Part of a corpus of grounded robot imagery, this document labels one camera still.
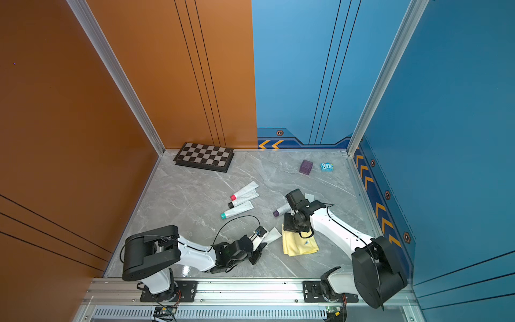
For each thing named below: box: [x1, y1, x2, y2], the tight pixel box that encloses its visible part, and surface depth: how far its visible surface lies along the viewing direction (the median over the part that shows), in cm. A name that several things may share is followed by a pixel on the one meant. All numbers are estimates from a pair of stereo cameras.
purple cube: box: [299, 159, 314, 176], surface depth 110 cm
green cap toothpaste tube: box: [220, 200, 255, 220], surface depth 97 cm
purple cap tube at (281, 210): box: [272, 202, 292, 218], surface depth 95 cm
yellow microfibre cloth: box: [282, 223, 320, 257], surface depth 82 cm
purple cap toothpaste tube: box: [261, 226, 283, 245], surface depth 86 cm
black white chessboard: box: [173, 142, 235, 173], surface depth 115 cm
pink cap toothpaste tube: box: [230, 180, 260, 202], surface depth 102 cm
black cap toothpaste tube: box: [227, 189, 260, 209], surface depth 99 cm
